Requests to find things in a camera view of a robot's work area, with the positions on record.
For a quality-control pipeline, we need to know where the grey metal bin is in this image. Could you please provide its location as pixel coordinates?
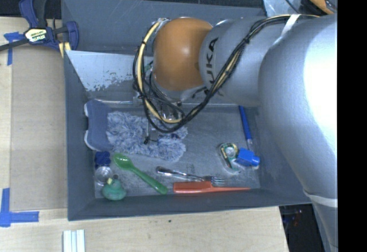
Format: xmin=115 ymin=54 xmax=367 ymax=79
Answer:
xmin=60 ymin=0 xmax=314 ymax=222

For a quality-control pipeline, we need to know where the blue fluffy duster cloth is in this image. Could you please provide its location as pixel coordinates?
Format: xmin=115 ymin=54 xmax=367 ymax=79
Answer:
xmin=83 ymin=99 xmax=189 ymax=163

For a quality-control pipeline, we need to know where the metal fork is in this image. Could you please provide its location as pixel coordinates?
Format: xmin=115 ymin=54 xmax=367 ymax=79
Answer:
xmin=155 ymin=166 xmax=226 ymax=186

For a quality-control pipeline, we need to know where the green plastic spoon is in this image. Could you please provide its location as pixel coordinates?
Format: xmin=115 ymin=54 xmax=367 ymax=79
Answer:
xmin=112 ymin=152 xmax=169 ymax=195

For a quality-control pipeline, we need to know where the orange plastic knife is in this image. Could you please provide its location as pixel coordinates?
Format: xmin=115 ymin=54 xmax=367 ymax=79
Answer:
xmin=173 ymin=181 xmax=252 ymax=195

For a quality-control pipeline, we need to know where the small dark blue cap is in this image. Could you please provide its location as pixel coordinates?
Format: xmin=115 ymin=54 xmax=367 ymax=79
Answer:
xmin=94 ymin=151 xmax=111 ymax=169

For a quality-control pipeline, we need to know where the small blue and white box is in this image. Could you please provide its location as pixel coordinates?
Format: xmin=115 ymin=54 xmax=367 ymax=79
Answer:
xmin=236 ymin=147 xmax=261 ymax=170

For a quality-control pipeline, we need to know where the clear glass cup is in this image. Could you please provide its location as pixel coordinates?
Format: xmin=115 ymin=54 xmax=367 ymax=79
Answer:
xmin=95 ymin=165 xmax=114 ymax=186

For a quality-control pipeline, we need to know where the green rubber duck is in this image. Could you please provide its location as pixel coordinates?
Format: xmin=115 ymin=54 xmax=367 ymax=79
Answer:
xmin=101 ymin=174 xmax=127 ymax=201

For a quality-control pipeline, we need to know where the pale wood board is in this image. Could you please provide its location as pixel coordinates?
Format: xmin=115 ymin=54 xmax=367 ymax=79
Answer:
xmin=10 ymin=46 xmax=69 ymax=212

